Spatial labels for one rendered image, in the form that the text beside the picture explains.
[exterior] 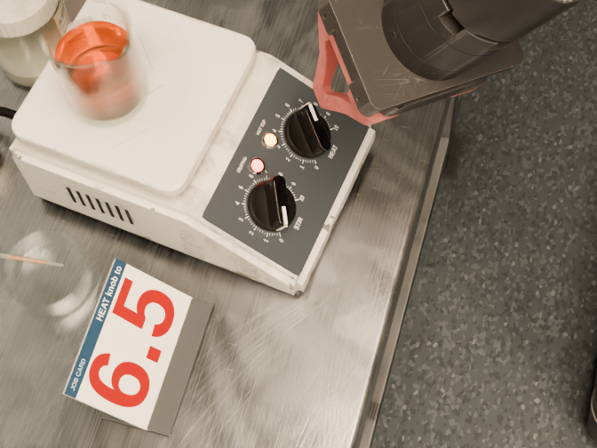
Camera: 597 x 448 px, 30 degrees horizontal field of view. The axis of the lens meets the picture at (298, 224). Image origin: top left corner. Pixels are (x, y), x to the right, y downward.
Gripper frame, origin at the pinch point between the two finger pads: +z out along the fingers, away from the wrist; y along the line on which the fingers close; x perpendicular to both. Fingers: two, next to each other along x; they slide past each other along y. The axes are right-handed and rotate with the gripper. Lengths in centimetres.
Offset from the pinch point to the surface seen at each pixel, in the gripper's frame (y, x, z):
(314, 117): -0.1, 0.4, 5.4
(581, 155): -76, 8, 68
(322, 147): 0.1, 2.3, 5.4
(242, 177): 5.2, 2.3, 7.2
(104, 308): 15.1, 6.7, 11.5
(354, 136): -3.5, 2.2, 7.2
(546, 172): -70, 9, 70
